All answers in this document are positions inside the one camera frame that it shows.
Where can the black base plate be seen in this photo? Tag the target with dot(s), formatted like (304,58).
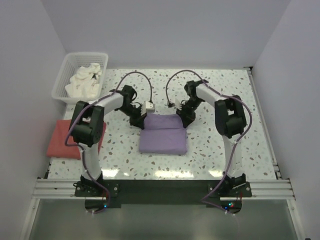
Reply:
(108,202)

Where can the white crumpled t shirt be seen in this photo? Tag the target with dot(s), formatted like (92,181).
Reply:
(85,83)

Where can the aluminium front rail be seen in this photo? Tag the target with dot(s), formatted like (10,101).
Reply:
(253,190)

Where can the folded red t shirt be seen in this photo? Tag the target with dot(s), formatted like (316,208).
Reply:
(57,145)

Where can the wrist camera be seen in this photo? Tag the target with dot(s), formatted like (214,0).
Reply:
(148,107)
(178,104)

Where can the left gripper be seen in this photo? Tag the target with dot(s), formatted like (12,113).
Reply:
(138,121)

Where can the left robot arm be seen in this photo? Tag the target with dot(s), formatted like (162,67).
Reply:
(93,113)

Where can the white plastic laundry basket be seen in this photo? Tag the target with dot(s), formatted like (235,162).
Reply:
(71,63)

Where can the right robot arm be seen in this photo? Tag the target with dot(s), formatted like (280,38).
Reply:
(230,122)

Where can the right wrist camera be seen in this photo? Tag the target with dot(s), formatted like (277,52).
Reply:
(178,104)

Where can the purple t shirt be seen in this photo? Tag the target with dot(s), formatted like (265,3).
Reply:
(163,134)

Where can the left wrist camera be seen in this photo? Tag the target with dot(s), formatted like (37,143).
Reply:
(148,107)

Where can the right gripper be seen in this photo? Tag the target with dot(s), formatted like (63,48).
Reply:
(187,118)

